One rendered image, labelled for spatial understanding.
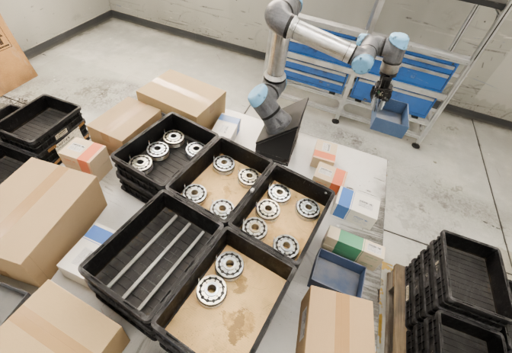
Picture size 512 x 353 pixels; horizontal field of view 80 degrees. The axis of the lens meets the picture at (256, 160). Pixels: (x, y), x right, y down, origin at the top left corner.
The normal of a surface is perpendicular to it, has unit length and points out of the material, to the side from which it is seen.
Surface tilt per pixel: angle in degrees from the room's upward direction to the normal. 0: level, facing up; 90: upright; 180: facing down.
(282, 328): 0
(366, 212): 0
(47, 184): 0
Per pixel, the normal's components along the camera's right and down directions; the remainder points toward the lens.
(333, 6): -0.33, 0.65
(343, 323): 0.11, -0.69
